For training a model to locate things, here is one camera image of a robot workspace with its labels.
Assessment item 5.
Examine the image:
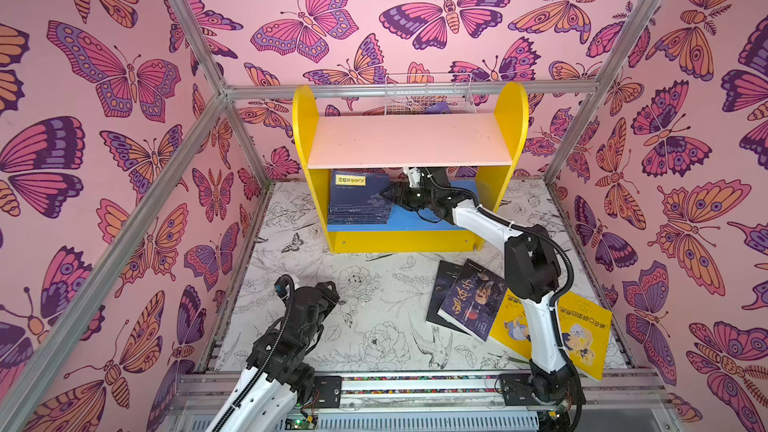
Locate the blue book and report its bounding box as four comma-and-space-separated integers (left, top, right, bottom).
329, 171, 390, 209
329, 205, 391, 215

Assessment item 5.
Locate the blue book Mengxi Bitan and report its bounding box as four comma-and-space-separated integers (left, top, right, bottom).
328, 211, 390, 221

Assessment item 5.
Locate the blue book Yijing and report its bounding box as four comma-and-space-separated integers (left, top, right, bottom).
328, 216, 388, 225

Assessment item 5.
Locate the blue book Sunzi Bingfa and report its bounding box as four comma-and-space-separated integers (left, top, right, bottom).
328, 220, 388, 227

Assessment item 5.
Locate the black wolf cover book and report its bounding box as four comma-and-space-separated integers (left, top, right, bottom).
426, 260, 462, 333

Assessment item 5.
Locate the dark illustrated cover book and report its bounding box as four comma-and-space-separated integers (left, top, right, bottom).
437, 259, 507, 342

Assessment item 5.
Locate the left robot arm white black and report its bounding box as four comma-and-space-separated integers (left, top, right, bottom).
207, 274, 340, 431

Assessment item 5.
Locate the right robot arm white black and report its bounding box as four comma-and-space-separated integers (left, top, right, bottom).
380, 167, 582, 404

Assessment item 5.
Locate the yellow shelf with blue board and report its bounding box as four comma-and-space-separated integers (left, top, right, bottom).
292, 83, 529, 254

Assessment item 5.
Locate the green circuit board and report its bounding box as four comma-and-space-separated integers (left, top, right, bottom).
284, 415, 317, 431

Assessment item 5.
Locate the yellow book with orange figure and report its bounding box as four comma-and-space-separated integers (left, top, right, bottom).
488, 290, 532, 360

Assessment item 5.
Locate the yellow book with cartoon face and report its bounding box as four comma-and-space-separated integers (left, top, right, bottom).
558, 292, 612, 381

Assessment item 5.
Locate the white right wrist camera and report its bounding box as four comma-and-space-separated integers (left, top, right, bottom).
403, 167, 423, 190

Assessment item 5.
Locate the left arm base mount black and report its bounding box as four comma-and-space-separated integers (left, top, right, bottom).
296, 375, 343, 409

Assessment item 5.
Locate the clear wire basket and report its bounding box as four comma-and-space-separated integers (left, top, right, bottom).
382, 72, 477, 115

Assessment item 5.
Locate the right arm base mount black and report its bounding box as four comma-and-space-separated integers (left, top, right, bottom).
494, 371, 586, 410

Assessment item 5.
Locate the aluminium rail front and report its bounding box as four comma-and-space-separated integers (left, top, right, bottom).
167, 370, 667, 415

